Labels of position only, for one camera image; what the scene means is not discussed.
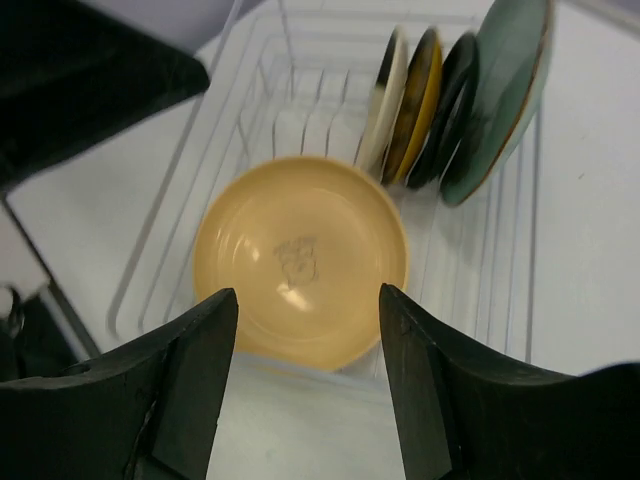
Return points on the beige bear plate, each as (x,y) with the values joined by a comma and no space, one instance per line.
(306,243)

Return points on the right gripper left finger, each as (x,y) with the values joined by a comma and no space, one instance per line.
(148,409)

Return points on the black glossy plate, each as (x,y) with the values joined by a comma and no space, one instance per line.
(460,79)

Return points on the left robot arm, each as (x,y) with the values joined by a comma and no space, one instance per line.
(72,77)

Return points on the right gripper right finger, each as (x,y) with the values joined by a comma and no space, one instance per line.
(466,411)

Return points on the white wire dish rack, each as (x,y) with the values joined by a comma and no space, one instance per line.
(295,77)

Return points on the cream and black plate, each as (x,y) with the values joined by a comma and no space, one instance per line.
(384,104)

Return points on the yellow patterned plate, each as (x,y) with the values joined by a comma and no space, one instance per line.
(417,108)

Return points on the teal floral plate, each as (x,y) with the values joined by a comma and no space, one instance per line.
(515,49)

